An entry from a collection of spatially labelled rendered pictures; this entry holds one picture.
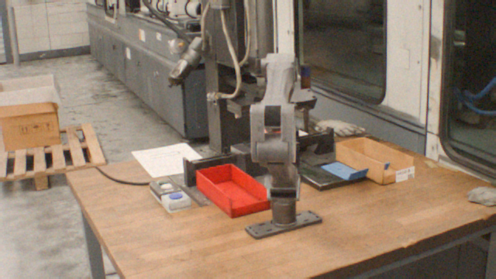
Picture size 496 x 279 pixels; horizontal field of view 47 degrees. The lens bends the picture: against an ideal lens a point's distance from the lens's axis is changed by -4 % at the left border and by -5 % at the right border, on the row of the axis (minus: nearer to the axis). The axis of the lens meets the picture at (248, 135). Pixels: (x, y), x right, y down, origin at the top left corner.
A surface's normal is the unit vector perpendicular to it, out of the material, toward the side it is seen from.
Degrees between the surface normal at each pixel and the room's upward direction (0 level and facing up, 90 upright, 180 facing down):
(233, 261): 0
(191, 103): 90
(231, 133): 90
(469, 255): 90
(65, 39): 90
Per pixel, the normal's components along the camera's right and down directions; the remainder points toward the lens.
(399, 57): -0.92, 0.15
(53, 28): 0.39, 0.26
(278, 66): -0.09, -0.80
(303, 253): -0.04, -0.95
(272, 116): -0.12, 0.61
